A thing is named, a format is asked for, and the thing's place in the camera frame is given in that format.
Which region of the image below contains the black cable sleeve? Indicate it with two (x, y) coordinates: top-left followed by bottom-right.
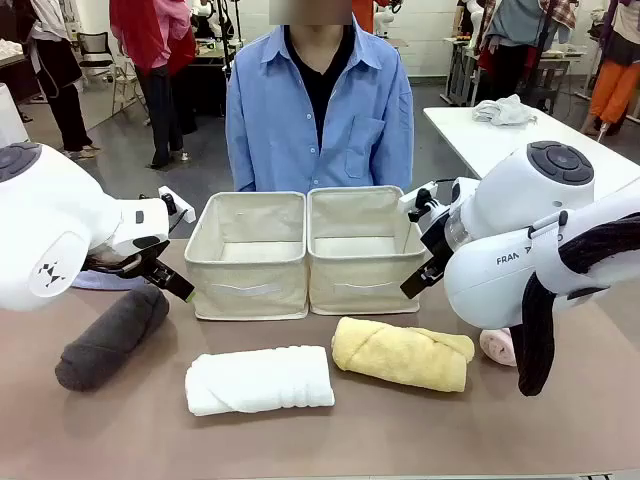
(513, 213), (640, 397)

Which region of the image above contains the metal folding stool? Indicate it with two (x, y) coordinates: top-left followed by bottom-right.
(112, 62), (151, 125)

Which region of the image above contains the pink towel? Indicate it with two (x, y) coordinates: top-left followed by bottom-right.
(478, 327), (519, 368)

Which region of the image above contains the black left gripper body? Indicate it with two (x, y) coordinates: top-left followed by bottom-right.
(119, 239), (172, 280)

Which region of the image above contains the cream fabric storage bin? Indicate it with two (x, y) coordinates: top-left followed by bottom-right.
(305, 185), (429, 316)
(183, 192), (310, 321)

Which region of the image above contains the white towel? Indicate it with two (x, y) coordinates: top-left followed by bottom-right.
(184, 344), (336, 416)

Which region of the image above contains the person in blue shirt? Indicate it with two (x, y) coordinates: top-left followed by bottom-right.
(224, 12), (415, 194)

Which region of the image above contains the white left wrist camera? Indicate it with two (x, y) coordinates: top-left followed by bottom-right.
(158, 186), (196, 223)

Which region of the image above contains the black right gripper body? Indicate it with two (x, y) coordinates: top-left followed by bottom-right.
(422, 212), (454, 264)

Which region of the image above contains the white air purifier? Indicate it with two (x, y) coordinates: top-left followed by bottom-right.
(0, 82), (30, 149)

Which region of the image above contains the black mesh office chair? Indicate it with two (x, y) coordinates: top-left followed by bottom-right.
(77, 31), (115, 85)

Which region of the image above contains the crumpled white cloth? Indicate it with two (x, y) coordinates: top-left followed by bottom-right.
(471, 93), (539, 127)

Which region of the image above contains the bystander in red top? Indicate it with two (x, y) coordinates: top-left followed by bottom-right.
(109, 0), (197, 169)

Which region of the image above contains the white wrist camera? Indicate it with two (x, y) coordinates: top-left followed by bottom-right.
(398, 182), (442, 222)
(158, 186), (196, 223)

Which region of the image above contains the yellow towel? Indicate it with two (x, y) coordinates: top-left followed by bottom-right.
(331, 316), (475, 395)

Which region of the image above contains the light blue cone-folded towel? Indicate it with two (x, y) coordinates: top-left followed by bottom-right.
(69, 269), (147, 292)

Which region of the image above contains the dark grey towel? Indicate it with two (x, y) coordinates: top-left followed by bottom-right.
(54, 284), (170, 392)

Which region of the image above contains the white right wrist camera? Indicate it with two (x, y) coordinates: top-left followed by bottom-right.
(398, 182), (442, 222)

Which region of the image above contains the bystander in black trousers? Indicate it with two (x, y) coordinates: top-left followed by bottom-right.
(14, 0), (104, 161)

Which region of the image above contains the white table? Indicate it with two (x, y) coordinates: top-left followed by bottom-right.
(423, 102), (640, 201)

